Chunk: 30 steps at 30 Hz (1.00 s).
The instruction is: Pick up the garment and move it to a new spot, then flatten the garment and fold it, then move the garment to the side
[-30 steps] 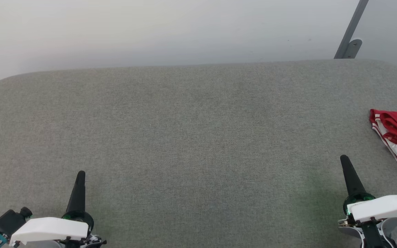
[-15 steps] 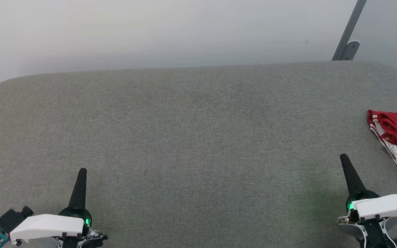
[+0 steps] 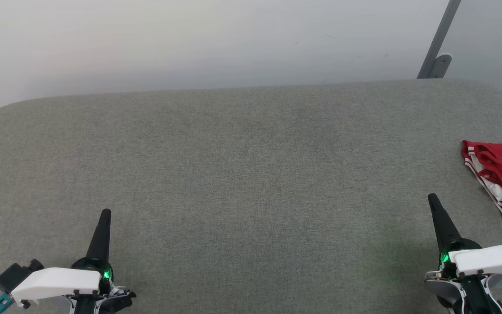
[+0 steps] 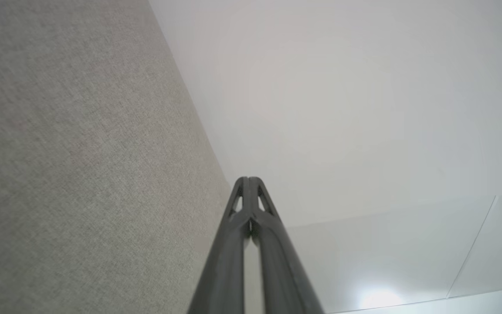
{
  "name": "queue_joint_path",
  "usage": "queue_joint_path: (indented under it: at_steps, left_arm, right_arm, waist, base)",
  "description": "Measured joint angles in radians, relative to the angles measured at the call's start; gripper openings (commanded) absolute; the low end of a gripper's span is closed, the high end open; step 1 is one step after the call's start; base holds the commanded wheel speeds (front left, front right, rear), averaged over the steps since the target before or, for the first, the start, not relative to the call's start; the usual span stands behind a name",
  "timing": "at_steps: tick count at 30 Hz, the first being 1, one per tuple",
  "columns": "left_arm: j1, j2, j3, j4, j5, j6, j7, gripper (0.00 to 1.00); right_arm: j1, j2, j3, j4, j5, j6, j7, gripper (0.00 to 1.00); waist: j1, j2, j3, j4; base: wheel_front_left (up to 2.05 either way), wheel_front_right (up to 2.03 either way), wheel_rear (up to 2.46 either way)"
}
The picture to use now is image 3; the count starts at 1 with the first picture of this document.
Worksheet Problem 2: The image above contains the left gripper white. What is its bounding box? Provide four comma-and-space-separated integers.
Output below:
11, 209, 114, 306

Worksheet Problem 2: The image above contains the grey metal post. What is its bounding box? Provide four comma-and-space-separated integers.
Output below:
417, 0, 461, 79

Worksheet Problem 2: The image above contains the grey metal bracket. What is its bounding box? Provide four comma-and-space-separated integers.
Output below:
429, 54, 452, 79

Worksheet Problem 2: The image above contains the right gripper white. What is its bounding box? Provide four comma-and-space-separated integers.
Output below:
428, 194, 502, 277

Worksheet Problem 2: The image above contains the grey fabric sofa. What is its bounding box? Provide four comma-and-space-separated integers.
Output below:
0, 79, 502, 314

